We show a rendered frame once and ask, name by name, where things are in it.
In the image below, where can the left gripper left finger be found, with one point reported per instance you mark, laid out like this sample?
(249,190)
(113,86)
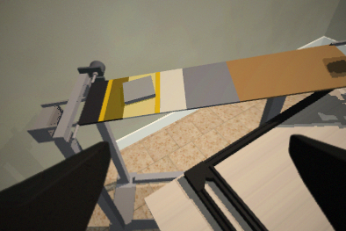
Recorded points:
(60,198)

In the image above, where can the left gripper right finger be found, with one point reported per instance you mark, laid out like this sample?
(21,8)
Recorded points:
(322,168)

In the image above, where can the grey plate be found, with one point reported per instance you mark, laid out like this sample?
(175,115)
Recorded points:
(138,89)

